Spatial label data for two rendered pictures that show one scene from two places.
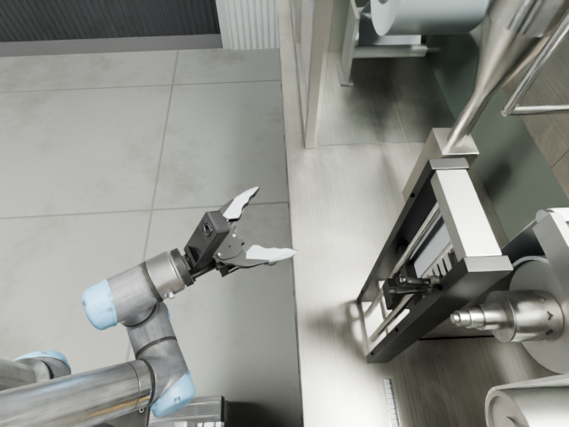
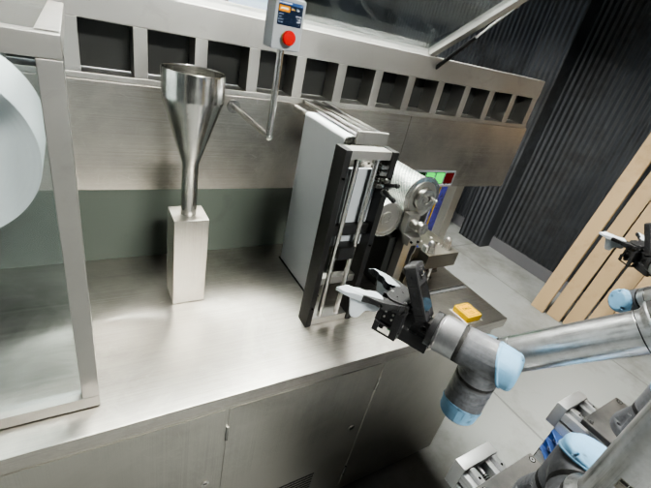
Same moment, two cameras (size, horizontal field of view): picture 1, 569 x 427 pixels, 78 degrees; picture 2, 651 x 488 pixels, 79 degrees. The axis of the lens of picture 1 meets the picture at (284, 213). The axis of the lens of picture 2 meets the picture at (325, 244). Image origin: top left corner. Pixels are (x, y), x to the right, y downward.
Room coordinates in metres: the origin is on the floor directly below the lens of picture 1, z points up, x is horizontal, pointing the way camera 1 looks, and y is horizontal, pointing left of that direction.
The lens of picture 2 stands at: (0.79, 0.57, 1.68)
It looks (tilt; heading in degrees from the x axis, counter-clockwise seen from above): 29 degrees down; 237
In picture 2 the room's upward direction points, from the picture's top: 13 degrees clockwise
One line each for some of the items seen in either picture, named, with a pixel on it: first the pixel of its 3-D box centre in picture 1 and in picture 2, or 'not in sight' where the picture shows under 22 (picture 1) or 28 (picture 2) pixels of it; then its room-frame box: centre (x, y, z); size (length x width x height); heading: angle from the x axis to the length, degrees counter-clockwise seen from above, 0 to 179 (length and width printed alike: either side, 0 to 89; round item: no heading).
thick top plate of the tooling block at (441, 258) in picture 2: not in sight; (409, 234); (-0.29, -0.51, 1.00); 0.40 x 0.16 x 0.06; 93
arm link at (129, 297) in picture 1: (124, 296); (486, 358); (0.20, 0.27, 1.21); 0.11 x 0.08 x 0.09; 120
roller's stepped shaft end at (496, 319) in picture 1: (475, 317); not in sight; (0.13, -0.25, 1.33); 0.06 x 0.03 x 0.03; 93
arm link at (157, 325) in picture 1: (146, 321); (468, 388); (0.19, 0.26, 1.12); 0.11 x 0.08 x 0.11; 30
